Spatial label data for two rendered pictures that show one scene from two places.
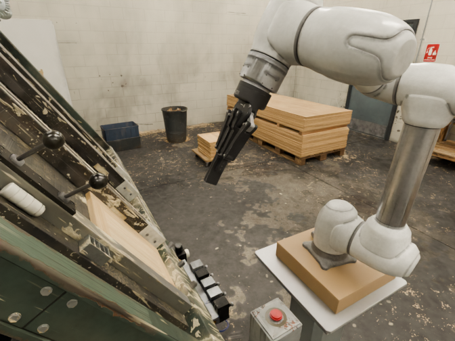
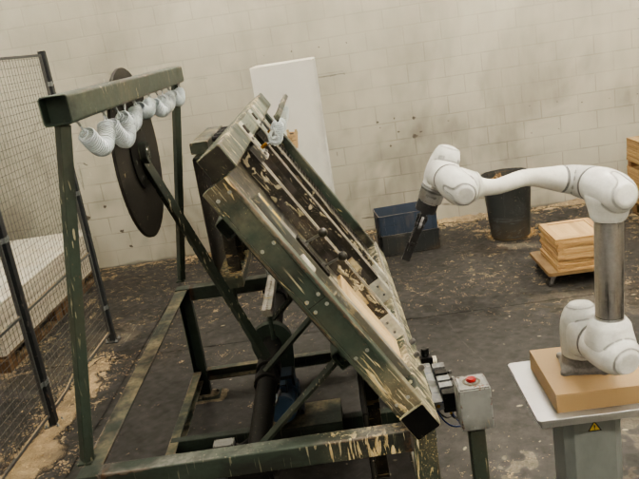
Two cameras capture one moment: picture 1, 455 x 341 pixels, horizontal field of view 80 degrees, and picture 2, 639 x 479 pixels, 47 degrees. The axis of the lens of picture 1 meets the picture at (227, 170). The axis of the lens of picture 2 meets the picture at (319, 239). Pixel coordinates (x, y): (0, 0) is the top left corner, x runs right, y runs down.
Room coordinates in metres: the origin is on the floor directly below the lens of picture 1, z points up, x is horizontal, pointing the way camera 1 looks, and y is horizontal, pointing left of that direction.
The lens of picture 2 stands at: (-1.76, -1.04, 2.26)
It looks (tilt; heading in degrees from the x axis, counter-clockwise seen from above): 16 degrees down; 32
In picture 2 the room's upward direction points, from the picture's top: 9 degrees counter-clockwise
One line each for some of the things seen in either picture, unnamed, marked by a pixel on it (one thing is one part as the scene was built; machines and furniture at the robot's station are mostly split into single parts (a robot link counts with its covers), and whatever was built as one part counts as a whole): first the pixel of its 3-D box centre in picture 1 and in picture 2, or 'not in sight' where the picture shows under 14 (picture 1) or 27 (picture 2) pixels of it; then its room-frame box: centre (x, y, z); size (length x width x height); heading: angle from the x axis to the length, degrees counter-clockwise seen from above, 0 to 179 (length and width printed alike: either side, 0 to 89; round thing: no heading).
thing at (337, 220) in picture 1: (336, 224); (582, 328); (0.99, -0.48, 1.00); 0.18 x 0.16 x 0.22; 41
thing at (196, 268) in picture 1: (200, 285); (439, 386); (0.94, 0.13, 0.69); 0.50 x 0.14 x 0.24; 30
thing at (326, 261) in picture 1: (326, 245); (581, 355); (1.02, -0.47, 0.86); 0.22 x 0.18 x 0.06; 18
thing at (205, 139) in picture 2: not in sight; (224, 202); (1.61, 1.66, 1.38); 0.70 x 0.15 x 0.85; 30
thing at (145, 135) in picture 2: not in sight; (142, 152); (0.77, 1.42, 1.85); 0.80 x 0.06 x 0.80; 30
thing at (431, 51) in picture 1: (430, 53); not in sight; (4.99, -3.44, 1.64); 0.21 x 0.01 x 0.28; 28
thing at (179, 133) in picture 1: (175, 124); (508, 204); (5.29, 1.03, 0.33); 0.52 x 0.51 x 0.65; 28
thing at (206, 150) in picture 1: (212, 147); (568, 250); (4.25, 0.25, 0.20); 0.61 x 0.53 x 0.40; 28
